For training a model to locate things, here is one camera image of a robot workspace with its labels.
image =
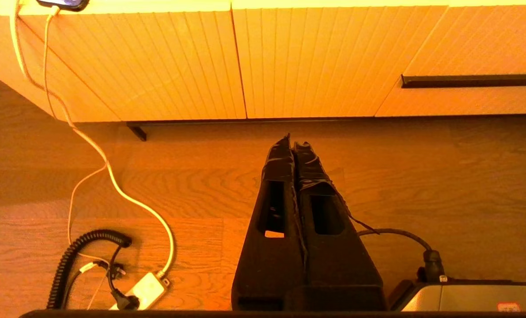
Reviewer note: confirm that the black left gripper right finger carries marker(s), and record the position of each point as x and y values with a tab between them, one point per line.
338	260

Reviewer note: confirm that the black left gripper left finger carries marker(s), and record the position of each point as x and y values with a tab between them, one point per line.
271	265

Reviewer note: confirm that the white cabinet drawer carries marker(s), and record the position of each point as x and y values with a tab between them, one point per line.
311	57

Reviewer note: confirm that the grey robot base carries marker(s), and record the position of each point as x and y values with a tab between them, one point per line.
466	298

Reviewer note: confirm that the white low cabinet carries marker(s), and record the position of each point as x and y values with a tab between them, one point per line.
112	5

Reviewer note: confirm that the white power strip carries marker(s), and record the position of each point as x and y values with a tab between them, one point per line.
145	289

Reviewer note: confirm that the white ribbed cabinet front panel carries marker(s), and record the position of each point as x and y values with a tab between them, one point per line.
157	66
6	57

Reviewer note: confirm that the black smartphone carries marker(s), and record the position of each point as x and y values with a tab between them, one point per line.
66	4

